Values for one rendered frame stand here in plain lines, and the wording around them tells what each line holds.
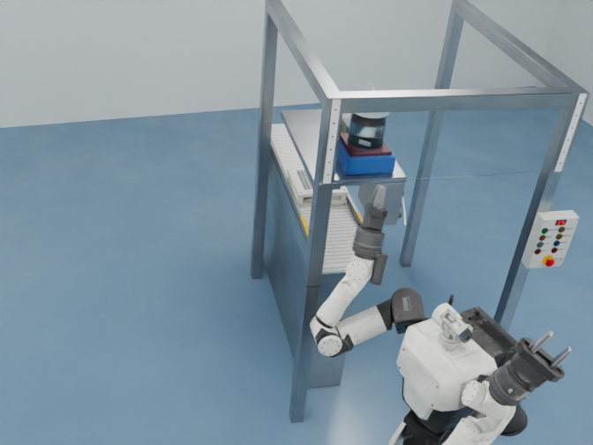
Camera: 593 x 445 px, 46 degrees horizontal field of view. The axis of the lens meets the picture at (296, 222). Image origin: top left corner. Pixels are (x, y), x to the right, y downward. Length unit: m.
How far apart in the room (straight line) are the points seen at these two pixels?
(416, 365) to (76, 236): 2.99
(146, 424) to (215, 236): 1.56
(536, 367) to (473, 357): 0.42
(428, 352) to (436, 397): 0.13
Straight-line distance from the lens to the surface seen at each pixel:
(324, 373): 3.60
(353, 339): 2.25
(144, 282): 4.26
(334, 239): 3.13
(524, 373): 1.76
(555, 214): 3.13
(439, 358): 2.10
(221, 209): 4.87
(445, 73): 3.89
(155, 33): 5.85
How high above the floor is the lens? 2.69
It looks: 34 degrees down
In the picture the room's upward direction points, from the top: 5 degrees clockwise
